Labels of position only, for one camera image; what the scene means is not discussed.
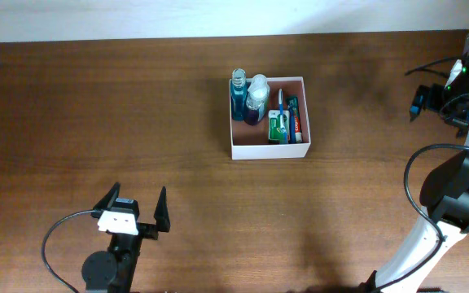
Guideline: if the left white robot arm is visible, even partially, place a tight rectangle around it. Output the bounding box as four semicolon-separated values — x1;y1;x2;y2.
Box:
81;182;171;293

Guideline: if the green soap box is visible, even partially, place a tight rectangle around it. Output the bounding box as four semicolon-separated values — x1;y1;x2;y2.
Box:
268;110;290;144

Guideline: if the white cardboard box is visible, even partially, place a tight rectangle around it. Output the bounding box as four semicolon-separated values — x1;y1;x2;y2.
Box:
228;77;311;160

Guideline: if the teal mouthwash bottle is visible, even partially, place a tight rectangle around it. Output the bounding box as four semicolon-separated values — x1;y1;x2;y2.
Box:
230;68;248;120

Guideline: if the left black cable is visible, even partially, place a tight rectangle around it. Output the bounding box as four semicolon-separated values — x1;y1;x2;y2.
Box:
41;209;97;293

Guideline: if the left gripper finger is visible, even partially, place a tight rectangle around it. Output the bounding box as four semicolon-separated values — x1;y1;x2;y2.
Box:
93;182;121;211
154;186;170;233

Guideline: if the clear purple liquid bottle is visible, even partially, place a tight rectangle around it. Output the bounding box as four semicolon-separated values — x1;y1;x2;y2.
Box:
244;74;270;125

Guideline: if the red green toothpaste tube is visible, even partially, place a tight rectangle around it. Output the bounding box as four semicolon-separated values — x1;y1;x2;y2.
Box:
286;95;303;143

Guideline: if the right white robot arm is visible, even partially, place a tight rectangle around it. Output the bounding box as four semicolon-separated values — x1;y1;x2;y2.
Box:
359;33;469;292

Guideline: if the blue white toothbrush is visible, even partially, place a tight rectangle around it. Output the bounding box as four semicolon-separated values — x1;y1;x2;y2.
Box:
278;89;288;144

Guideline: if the blue disposable razor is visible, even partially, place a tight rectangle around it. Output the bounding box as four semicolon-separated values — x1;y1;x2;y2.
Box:
288;109;296;144

